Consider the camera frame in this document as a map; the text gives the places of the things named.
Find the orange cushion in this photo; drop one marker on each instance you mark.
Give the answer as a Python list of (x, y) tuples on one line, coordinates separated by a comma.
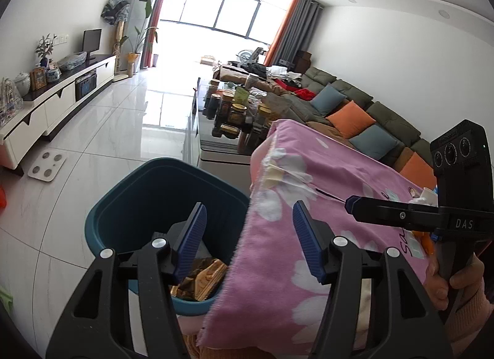
[(350, 119), (416, 172)]

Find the kraft paper snack bag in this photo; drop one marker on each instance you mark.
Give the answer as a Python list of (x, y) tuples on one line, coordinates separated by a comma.
[(276, 106)]

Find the brown ottoman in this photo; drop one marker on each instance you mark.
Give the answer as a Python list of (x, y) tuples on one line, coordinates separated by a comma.
[(227, 72)]

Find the clear crystal ornament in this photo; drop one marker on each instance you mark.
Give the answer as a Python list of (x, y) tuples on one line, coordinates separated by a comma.
[(9, 102)]

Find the green packet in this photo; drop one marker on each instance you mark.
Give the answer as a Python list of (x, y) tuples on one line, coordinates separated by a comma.
[(241, 96)]

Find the patterned hanging cloth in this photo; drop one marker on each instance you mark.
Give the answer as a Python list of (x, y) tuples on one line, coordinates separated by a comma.
[(115, 10)]

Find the small plant in vase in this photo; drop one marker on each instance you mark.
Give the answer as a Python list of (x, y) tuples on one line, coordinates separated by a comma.
[(44, 50)]

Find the person's right forearm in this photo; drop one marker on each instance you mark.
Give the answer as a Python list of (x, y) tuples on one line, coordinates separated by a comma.
[(474, 312)]

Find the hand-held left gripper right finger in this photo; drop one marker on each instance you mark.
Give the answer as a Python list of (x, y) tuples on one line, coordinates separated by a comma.
[(305, 243)]

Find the large blue cushion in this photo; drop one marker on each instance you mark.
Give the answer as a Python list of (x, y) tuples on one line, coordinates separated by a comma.
[(374, 143)]

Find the blue white porcelain jar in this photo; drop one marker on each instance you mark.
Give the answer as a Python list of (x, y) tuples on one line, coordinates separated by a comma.
[(53, 73)]

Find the large black-framed window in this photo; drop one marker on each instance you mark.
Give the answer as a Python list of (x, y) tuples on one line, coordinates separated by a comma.
[(231, 11)]

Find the white ceramic jar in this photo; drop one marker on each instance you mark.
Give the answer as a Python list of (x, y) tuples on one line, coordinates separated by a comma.
[(22, 84)]

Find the group of jars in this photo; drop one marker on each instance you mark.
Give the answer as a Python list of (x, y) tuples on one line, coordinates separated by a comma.
[(231, 116)]

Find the orange grey curtain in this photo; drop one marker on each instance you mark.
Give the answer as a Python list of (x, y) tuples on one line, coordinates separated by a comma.
[(295, 31), (160, 15)]

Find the white bathroom scale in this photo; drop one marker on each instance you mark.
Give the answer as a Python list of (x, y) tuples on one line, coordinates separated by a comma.
[(47, 165)]

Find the brown cardboard boxes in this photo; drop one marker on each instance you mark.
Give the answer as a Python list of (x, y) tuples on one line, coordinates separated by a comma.
[(303, 61)]

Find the pile of white clothes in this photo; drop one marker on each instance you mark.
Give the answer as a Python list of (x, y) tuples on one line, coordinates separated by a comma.
[(283, 72)]

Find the black cabinet appliance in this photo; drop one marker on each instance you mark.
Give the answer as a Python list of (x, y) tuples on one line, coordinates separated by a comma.
[(85, 87)]

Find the white standing air conditioner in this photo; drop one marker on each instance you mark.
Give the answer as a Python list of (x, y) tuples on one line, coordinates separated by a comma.
[(141, 4)]

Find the brown sofa seat pad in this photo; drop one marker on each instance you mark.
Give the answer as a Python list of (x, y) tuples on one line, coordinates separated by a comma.
[(320, 127)]

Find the black glass coffee table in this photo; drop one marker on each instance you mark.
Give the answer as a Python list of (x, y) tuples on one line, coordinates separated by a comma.
[(216, 150)]

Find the black monitor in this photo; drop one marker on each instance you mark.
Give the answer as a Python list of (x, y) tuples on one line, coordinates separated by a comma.
[(92, 42)]

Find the orange peel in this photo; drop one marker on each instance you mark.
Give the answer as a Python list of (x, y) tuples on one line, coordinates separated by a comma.
[(427, 245)]

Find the blue plastic trash bin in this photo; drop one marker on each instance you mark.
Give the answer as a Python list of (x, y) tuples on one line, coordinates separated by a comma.
[(154, 189)]

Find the small blue cushion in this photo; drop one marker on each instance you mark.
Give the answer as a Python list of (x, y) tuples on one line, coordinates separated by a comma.
[(328, 99)]

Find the white printed plastic bag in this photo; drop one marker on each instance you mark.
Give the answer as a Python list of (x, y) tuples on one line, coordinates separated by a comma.
[(422, 196)]

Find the white black-topped tv cabinet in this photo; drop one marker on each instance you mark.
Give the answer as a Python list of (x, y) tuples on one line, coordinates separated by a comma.
[(58, 100)]

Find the white fan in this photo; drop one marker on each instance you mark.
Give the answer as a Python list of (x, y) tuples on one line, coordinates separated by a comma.
[(251, 55)]

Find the small white bin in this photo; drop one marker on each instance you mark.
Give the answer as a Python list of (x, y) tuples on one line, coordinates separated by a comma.
[(155, 61)]

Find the tall leafy plant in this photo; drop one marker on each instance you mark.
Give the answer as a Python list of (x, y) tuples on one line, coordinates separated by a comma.
[(142, 38)]

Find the black bag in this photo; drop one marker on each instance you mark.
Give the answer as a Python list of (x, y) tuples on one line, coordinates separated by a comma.
[(252, 69)]

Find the pink flower-print blanket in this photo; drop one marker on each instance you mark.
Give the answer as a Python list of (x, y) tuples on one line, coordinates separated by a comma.
[(328, 166)]

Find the wooden stand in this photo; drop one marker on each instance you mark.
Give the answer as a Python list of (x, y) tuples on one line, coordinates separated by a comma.
[(119, 44)]

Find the wooden picture frame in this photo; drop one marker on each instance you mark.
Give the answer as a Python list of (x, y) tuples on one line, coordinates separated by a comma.
[(38, 78)]

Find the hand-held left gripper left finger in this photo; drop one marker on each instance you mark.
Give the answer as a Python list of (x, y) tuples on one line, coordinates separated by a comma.
[(193, 235)]

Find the person's right hand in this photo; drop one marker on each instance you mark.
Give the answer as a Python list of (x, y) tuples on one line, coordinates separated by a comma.
[(436, 289)]

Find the golden snack wrapper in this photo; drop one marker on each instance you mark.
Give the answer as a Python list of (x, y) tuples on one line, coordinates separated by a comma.
[(204, 278)]

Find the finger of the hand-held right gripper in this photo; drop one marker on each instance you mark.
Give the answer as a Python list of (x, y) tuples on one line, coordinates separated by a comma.
[(386, 210)]

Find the green sectional sofa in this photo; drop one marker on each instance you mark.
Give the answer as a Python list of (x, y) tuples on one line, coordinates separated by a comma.
[(389, 119)]

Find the red cloth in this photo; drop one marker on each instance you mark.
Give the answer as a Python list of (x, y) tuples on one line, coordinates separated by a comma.
[(303, 93)]

